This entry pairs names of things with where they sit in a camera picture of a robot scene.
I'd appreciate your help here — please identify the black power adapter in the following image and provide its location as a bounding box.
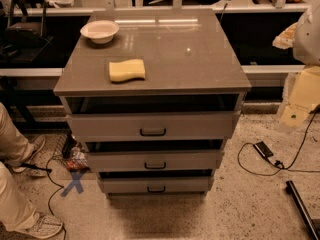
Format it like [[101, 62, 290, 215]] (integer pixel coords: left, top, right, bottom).
[[253, 141, 273, 159]]

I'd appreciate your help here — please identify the black chair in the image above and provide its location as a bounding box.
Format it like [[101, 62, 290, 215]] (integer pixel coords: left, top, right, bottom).
[[0, 0, 51, 63]]

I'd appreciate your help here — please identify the white bowl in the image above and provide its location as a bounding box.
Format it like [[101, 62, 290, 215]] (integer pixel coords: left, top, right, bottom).
[[80, 20, 119, 44]]

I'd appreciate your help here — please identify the yellow sponge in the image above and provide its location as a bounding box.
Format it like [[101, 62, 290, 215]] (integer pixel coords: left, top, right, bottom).
[[109, 59, 146, 82]]

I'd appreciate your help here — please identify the grey bottom drawer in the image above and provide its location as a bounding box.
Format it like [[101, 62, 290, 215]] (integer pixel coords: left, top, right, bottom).
[[98, 176, 214, 195]]

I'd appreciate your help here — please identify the grey middle drawer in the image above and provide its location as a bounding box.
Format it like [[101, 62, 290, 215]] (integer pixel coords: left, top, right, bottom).
[[87, 150, 224, 172]]

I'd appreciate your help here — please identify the grey drawer cabinet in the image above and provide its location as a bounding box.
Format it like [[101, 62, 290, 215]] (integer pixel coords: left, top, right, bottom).
[[53, 7, 252, 198]]

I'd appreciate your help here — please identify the white sneaker front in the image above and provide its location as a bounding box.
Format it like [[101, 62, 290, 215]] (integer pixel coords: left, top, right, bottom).
[[18, 213, 63, 240]]

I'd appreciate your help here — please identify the grey drawer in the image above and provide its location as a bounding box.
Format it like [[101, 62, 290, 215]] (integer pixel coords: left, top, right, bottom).
[[87, 150, 224, 172], [98, 176, 214, 195], [67, 111, 240, 142]]

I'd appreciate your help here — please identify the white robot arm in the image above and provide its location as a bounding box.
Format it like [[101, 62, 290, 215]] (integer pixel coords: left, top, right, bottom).
[[293, 5, 320, 66]]

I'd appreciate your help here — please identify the white sneaker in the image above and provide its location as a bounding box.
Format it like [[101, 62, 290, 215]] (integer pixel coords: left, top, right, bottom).
[[18, 213, 63, 240], [12, 135, 46, 173]]

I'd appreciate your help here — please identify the black cable left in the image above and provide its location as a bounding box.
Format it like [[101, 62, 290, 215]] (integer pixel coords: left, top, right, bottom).
[[45, 150, 68, 240]]

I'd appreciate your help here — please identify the blue tape cross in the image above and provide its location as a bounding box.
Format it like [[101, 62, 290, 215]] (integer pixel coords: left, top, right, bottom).
[[61, 170, 86, 197]]

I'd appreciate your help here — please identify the black cable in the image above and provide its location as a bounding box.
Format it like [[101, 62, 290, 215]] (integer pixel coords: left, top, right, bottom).
[[45, 150, 68, 240], [236, 107, 320, 177]]

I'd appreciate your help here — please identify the person's beige trouser leg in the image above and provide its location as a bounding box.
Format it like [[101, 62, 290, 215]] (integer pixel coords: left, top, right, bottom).
[[0, 104, 39, 231]]

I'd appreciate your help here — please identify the snack bag on floor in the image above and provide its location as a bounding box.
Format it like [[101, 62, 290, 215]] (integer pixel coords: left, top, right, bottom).
[[66, 147, 88, 170]]

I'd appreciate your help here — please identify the black cable right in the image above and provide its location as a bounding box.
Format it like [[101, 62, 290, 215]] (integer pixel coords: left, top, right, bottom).
[[236, 107, 320, 177]]

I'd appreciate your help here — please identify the black bar on floor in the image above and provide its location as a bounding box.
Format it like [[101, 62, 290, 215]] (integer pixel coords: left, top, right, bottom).
[[286, 180, 320, 240]]

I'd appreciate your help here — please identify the grey top drawer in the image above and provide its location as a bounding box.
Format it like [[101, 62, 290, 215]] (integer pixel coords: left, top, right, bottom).
[[67, 111, 240, 142]]

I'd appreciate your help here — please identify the white sneaker back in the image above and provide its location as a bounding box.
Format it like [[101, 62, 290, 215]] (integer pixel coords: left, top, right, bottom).
[[12, 135, 46, 173]]

